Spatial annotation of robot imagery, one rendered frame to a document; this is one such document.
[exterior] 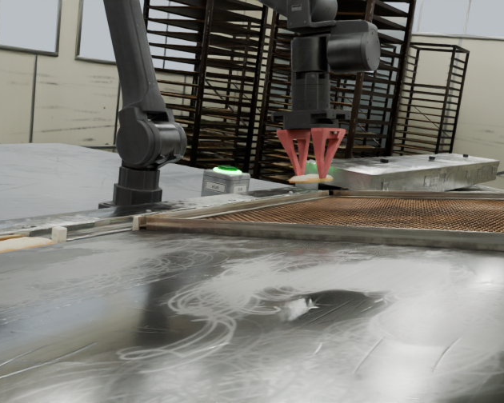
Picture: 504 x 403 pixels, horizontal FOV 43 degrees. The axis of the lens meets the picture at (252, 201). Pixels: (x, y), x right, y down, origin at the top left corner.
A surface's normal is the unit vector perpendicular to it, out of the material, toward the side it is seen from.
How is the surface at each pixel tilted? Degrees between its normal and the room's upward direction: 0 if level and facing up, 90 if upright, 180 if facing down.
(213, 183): 90
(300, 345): 10
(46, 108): 90
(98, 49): 90
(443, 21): 90
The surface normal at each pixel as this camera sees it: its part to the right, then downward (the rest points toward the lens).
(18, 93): 0.82, 0.16
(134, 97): -0.51, -0.12
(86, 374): -0.03, -1.00
